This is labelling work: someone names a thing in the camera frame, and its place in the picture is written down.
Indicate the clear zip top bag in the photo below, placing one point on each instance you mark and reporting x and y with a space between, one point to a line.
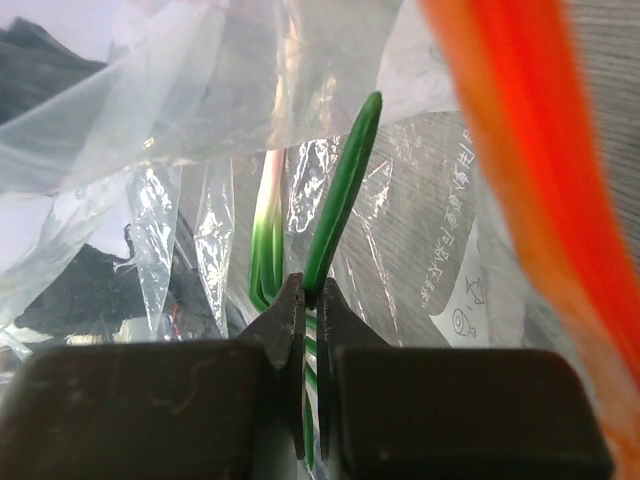
183 187

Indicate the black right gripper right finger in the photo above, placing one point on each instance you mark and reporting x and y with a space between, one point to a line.
390 412

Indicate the green fake scallion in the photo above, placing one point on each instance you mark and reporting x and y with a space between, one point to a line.
296 375

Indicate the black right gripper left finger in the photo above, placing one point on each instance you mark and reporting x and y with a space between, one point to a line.
209 409

